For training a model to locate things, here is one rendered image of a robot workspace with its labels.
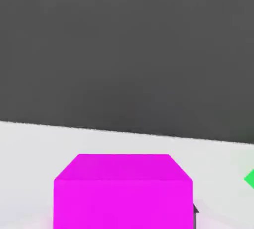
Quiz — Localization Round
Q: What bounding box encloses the small magenta cube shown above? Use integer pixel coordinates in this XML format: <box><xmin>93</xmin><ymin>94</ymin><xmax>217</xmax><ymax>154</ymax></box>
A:
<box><xmin>53</xmin><ymin>153</ymin><xmax>193</xmax><ymax>229</ymax></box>

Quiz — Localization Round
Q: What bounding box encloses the small green cube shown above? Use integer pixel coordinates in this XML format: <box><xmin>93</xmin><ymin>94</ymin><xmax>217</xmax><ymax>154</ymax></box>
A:
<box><xmin>243</xmin><ymin>169</ymin><xmax>254</xmax><ymax>189</ymax></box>

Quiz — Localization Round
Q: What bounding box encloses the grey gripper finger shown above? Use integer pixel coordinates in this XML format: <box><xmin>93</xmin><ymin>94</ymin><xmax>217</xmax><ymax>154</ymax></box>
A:
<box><xmin>192</xmin><ymin>202</ymin><xmax>200</xmax><ymax>229</ymax></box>

